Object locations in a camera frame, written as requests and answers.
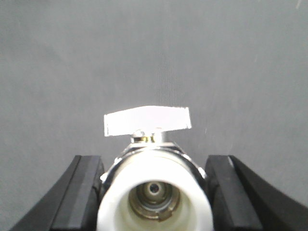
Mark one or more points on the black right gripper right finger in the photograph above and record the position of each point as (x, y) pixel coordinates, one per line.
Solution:
(242, 201)

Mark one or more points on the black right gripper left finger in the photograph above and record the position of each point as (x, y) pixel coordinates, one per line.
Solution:
(73, 201)

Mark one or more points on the chrome valve white handle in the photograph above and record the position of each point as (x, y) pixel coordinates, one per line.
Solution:
(153, 185)

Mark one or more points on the black conveyor belt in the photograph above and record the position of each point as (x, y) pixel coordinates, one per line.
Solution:
(241, 66)

